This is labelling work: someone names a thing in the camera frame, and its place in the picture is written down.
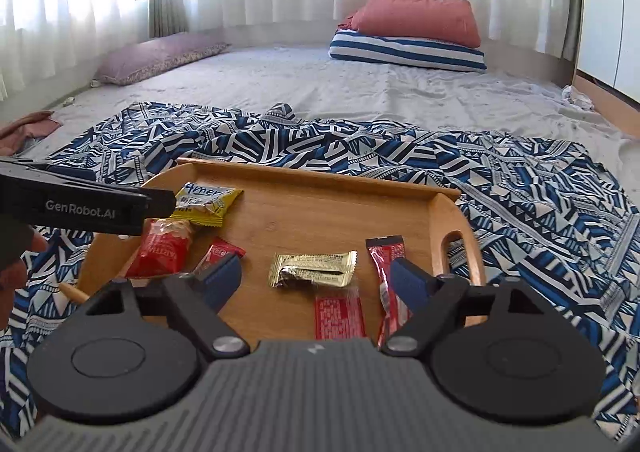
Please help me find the dark red wafer bar packet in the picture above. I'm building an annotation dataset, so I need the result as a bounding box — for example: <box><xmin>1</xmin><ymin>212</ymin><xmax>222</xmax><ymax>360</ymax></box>
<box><xmin>192</xmin><ymin>237</ymin><xmax>247</xmax><ymax>283</ymax></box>

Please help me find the blue white striped pillow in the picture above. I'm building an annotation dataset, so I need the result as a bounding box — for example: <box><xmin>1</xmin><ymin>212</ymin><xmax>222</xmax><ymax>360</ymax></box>
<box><xmin>328</xmin><ymin>28</ymin><xmax>488</xmax><ymax>72</ymax></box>

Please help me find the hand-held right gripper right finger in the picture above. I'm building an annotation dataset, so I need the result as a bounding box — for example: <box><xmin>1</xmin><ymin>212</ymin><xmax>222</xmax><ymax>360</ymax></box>
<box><xmin>377</xmin><ymin>257</ymin><xmax>549</xmax><ymax>361</ymax></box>

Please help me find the lavender patterned pillow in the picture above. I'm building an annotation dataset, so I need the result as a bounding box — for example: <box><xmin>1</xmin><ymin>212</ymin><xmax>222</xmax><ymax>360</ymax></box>
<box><xmin>92</xmin><ymin>32</ymin><xmax>232</xmax><ymax>86</ymax></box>

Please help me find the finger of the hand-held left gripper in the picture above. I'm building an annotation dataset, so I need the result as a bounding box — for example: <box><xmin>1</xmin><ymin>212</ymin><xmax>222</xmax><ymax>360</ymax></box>
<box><xmin>142</xmin><ymin>187</ymin><xmax>177</xmax><ymax>219</ymax></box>

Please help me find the red pillow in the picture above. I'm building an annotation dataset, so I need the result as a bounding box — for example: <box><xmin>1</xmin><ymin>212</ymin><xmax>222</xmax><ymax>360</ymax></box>
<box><xmin>337</xmin><ymin>0</ymin><xmax>482</xmax><ymax>48</ymax></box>

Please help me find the blue white patterned blanket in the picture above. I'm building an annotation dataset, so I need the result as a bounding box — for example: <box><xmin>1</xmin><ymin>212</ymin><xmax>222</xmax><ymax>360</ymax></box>
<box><xmin>0</xmin><ymin>101</ymin><xmax>640</xmax><ymax>438</ymax></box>

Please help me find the person's left hand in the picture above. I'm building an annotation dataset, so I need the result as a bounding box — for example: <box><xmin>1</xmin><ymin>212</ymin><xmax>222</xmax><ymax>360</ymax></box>
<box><xmin>0</xmin><ymin>219</ymin><xmax>49</xmax><ymax>290</ymax></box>

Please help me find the crumpled white plastic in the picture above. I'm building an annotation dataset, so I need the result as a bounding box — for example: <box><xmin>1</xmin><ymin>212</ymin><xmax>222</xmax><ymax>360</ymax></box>
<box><xmin>561</xmin><ymin>85</ymin><xmax>596</xmax><ymax>112</ymax></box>

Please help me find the gold foil packet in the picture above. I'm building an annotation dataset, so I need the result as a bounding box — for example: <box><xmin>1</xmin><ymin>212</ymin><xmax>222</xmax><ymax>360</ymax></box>
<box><xmin>269</xmin><ymin>251</ymin><xmax>358</xmax><ymax>289</ymax></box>

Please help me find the yellow snack packet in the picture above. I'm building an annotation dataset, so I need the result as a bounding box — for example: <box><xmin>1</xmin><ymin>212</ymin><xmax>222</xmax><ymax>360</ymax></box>
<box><xmin>170</xmin><ymin>181</ymin><xmax>244</xmax><ymax>228</ymax></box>

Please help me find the grey bed sheet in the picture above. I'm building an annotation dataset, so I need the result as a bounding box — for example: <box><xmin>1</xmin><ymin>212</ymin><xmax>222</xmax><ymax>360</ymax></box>
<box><xmin>20</xmin><ymin>45</ymin><xmax>640</xmax><ymax>168</ymax></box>

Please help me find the red nut bag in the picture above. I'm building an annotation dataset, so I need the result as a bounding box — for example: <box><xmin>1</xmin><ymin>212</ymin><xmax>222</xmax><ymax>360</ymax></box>
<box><xmin>124</xmin><ymin>218</ymin><xmax>195</xmax><ymax>279</ymax></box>

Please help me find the wooden tray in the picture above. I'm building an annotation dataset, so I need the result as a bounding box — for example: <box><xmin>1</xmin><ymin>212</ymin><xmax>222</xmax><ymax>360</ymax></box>
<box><xmin>57</xmin><ymin>157</ymin><xmax>487</xmax><ymax>350</ymax></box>

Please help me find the white wardrobe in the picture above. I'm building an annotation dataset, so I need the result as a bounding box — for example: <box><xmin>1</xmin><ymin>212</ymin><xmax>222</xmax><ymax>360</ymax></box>
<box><xmin>575</xmin><ymin>0</ymin><xmax>640</xmax><ymax>93</ymax></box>

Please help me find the long red stick packet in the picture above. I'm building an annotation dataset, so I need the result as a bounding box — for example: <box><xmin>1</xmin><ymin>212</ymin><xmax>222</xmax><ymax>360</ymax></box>
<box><xmin>365</xmin><ymin>235</ymin><xmax>413</xmax><ymax>348</ymax></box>

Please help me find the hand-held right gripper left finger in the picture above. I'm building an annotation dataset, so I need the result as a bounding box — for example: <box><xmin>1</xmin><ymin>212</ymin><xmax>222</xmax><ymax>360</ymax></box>
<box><xmin>87</xmin><ymin>252</ymin><xmax>251</xmax><ymax>361</ymax></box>

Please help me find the brown cloth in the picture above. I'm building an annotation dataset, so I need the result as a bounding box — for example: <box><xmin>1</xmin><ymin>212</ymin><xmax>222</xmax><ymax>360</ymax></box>
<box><xmin>0</xmin><ymin>111</ymin><xmax>63</xmax><ymax>156</ymax></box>

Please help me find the wooden bed frame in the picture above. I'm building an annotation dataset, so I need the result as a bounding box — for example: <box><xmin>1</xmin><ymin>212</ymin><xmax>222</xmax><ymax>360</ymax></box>
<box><xmin>480</xmin><ymin>40</ymin><xmax>640</xmax><ymax>140</ymax></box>

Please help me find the red label clear packet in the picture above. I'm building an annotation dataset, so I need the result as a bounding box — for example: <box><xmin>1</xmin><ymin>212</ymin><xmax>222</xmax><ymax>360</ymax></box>
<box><xmin>314</xmin><ymin>287</ymin><xmax>367</xmax><ymax>340</ymax></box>

